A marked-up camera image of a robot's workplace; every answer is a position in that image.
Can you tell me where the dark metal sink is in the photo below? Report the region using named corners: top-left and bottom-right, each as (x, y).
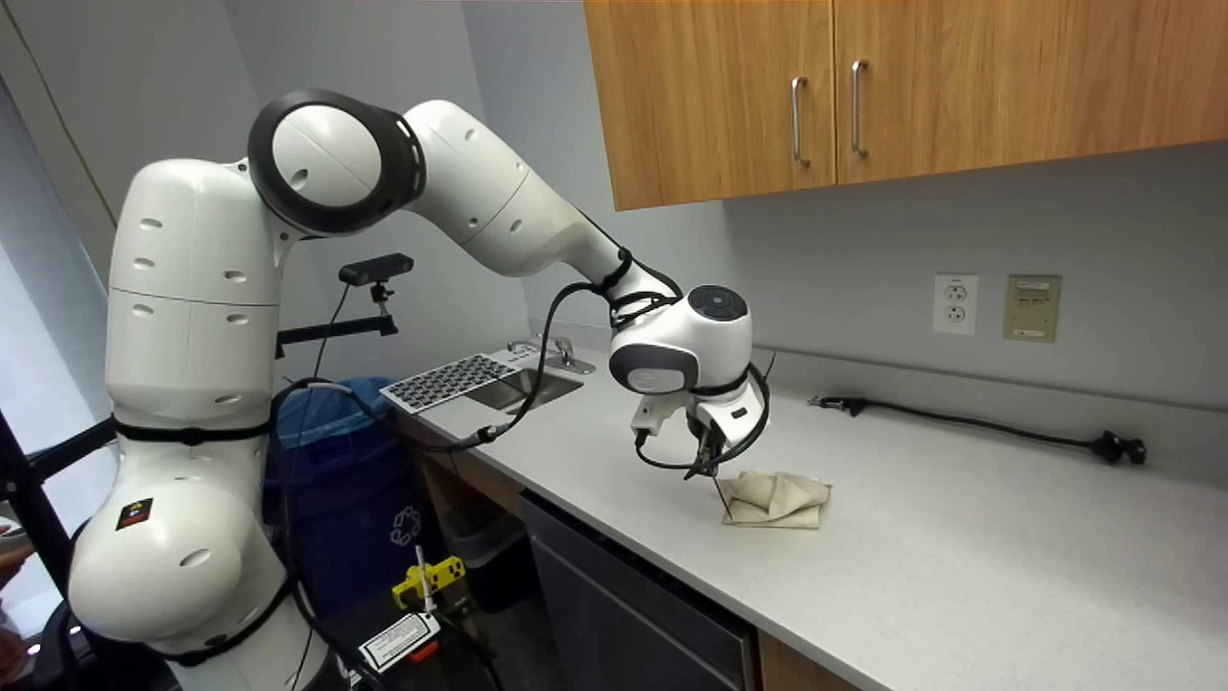
top-left (463, 366), bottom-right (587, 420)

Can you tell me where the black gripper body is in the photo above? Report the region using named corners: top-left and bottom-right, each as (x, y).
top-left (683, 403), bottom-right (743, 467)

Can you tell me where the black dishwasher front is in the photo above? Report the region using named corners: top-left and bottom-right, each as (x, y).
top-left (519, 491), bottom-right (758, 691)

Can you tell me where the white wall outlet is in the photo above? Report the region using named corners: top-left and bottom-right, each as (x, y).
top-left (927, 271), bottom-right (981, 343)

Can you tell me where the silver cabinet handle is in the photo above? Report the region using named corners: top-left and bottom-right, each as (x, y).
top-left (843, 55), bottom-right (875, 166)
top-left (783, 72), bottom-right (812, 172)

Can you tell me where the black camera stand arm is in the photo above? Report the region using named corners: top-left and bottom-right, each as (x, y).
top-left (271, 279), bottom-right (404, 366)

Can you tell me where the yellow clamp tool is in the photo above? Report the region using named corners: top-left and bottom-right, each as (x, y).
top-left (386, 545), bottom-right (471, 618)

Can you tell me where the cream stained towel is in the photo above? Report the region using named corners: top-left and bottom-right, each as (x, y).
top-left (712, 463), bottom-right (838, 535)

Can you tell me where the grey metal faucet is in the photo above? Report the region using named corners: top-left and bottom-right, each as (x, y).
top-left (515, 334), bottom-right (597, 376)

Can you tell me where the black power cord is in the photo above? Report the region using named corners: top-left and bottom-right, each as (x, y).
top-left (812, 393), bottom-right (1150, 467)

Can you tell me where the blue recycling bin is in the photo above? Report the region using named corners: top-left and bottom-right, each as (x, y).
top-left (266, 376), bottom-right (448, 621)

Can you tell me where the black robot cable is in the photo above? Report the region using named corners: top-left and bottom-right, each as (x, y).
top-left (426, 256), bottom-right (776, 479)

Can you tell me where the white and red tool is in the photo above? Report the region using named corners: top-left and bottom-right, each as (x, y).
top-left (335, 612), bottom-right (454, 682)

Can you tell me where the grey gridded keyboard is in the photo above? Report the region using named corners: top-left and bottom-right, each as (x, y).
top-left (380, 353), bottom-right (527, 420)

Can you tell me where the wooden base cabinet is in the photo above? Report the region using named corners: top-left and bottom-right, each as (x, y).
top-left (404, 420), bottom-right (863, 691)

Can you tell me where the black metal frame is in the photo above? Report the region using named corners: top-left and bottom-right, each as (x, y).
top-left (0, 406), bottom-right (128, 593)

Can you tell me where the wooden wall cabinet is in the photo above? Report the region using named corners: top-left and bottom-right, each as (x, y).
top-left (583, 0), bottom-right (1228, 216)

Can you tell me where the beige wall plate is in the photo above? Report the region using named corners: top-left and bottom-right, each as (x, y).
top-left (1002, 270), bottom-right (1068, 347)

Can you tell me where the black camera on stand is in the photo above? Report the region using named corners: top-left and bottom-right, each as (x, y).
top-left (335, 251), bottom-right (418, 291)

